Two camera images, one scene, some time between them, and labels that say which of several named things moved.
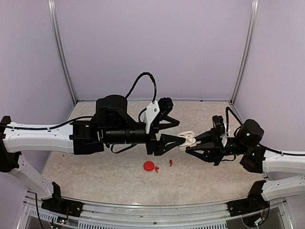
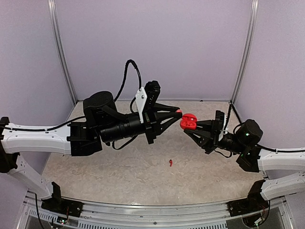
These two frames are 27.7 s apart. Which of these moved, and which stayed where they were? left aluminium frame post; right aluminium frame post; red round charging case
Moved: red round charging case
Stayed: left aluminium frame post; right aluminium frame post
